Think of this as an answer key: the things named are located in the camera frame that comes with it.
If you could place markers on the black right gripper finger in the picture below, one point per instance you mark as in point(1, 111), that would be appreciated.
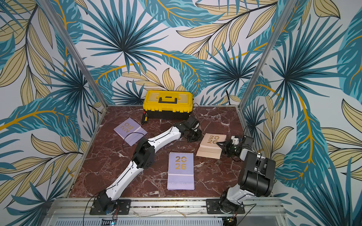
point(224, 154)
point(223, 144)

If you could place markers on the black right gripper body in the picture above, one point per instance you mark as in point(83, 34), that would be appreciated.
point(228, 147)

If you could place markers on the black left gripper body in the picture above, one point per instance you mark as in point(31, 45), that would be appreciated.
point(194, 135)

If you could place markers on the pink calendar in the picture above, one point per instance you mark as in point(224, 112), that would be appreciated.
point(208, 147)

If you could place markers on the purple calendar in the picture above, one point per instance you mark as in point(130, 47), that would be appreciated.
point(181, 171)
point(130, 131)

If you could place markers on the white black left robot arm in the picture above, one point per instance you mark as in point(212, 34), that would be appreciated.
point(143, 158)

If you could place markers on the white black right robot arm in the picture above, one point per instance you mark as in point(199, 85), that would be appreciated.
point(256, 177)

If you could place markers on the yellow black toolbox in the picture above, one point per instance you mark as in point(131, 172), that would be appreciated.
point(168, 105)

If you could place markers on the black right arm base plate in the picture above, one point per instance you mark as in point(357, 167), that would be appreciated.
point(216, 206)

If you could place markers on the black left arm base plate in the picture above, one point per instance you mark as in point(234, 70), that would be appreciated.
point(119, 207)

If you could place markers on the aluminium front rail frame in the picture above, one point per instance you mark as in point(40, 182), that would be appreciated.
point(155, 211)

